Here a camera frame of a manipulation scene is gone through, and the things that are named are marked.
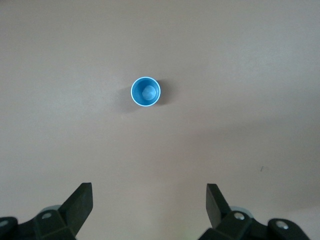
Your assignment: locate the blue cup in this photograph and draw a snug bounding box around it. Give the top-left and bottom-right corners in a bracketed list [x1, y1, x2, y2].
[130, 76, 162, 108]

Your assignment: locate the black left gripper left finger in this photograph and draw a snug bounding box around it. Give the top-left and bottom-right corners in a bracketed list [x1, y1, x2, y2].
[0, 182, 94, 240]

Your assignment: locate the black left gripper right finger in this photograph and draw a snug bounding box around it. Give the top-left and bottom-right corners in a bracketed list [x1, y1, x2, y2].
[199, 183, 311, 240]

